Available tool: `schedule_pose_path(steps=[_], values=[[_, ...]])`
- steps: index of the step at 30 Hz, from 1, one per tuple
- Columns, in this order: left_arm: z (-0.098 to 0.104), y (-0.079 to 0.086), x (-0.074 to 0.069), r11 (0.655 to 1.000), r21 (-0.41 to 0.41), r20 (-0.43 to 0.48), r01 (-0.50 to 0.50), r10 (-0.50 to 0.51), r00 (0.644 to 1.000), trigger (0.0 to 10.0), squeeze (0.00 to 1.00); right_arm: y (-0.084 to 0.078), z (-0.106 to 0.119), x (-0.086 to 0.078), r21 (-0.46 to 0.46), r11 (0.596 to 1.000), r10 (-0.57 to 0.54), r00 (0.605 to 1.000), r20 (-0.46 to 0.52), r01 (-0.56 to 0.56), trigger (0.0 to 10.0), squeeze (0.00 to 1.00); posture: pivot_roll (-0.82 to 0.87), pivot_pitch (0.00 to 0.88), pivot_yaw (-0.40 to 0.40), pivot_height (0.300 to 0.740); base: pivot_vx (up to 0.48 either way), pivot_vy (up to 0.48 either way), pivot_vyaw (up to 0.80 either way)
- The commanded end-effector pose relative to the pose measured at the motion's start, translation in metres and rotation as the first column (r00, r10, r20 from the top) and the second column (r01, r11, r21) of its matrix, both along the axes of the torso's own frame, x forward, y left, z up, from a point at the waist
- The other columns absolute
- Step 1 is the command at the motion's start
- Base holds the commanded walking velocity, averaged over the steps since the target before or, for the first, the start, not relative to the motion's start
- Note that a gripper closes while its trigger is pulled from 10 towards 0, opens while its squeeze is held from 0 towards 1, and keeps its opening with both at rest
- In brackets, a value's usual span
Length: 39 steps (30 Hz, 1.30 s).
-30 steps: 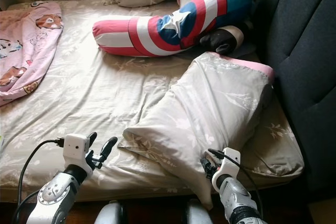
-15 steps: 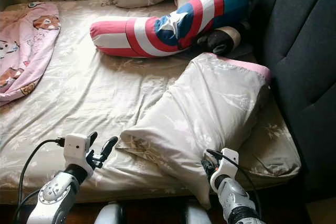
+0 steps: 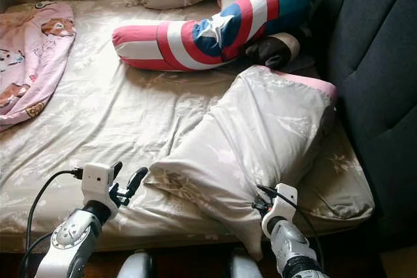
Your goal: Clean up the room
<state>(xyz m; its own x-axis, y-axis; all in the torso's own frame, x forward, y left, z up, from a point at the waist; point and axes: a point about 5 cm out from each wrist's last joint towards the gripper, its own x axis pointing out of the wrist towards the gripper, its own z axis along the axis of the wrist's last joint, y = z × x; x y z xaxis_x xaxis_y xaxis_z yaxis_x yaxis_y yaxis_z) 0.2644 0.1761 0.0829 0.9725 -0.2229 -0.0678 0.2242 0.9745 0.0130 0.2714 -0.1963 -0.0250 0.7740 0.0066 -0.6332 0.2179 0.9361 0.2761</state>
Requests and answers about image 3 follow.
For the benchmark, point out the pink cartoon print quilt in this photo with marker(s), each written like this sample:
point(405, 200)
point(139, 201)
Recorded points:
point(32, 56)

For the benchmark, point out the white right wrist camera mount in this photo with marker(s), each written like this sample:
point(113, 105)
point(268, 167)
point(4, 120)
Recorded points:
point(281, 209)

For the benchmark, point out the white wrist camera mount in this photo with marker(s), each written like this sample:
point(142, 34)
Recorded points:
point(98, 183)
point(281, 209)

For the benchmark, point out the silver robot left leg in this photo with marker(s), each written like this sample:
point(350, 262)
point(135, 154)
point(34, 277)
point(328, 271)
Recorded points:
point(133, 266)

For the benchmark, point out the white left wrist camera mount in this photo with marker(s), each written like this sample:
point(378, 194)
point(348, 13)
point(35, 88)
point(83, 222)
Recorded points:
point(98, 183)

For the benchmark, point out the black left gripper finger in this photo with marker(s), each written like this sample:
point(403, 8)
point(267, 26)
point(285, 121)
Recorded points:
point(117, 168)
point(137, 180)

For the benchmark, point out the silver robot leg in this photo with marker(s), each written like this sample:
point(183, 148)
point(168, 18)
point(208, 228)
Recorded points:
point(241, 266)
point(133, 266)

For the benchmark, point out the silver robot right leg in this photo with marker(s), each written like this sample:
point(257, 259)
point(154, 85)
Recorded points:
point(241, 266)

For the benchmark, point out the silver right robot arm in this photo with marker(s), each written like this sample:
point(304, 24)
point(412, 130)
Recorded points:
point(296, 252)

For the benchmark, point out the floral pillow with pink edge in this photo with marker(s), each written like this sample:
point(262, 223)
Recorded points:
point(260, 128)

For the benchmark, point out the dark grey tufted headboard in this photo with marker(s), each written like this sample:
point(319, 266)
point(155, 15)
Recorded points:
point(371, 63)

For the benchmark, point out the red white blue star bolster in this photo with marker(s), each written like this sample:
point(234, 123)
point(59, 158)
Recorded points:
point(202, 30)

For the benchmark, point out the dark brown plush toy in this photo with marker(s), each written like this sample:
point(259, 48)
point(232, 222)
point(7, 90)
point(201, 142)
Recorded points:
point(273, 50)

